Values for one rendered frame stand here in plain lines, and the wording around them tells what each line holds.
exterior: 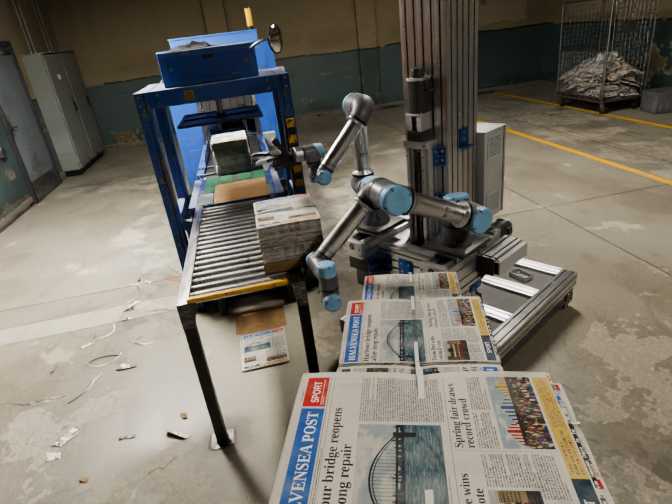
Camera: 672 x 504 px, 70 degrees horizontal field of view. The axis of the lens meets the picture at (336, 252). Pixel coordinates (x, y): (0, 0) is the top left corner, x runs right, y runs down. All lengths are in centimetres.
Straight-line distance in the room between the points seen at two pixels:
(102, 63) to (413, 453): 1056
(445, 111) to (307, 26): 861
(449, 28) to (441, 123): 40
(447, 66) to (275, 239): 106
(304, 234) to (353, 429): 152
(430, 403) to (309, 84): 1025
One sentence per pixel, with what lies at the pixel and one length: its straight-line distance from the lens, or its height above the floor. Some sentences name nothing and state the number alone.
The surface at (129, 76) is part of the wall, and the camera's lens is 1084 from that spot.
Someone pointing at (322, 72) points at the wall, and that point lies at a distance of 1082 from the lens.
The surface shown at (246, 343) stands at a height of 1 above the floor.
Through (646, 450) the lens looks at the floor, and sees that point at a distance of 257.
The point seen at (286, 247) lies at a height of 92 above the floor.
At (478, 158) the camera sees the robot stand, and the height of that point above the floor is 110.
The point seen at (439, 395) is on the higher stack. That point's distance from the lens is 72.
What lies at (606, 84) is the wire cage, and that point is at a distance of 931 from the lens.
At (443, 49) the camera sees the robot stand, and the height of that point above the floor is 164.
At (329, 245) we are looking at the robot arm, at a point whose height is 98.
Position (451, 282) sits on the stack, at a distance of 191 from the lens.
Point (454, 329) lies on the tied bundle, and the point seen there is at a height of 106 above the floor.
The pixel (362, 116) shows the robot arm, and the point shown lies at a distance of 236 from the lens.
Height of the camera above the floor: 178
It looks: 25 degrees down
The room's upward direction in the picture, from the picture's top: 7 degrees counter-clockwise
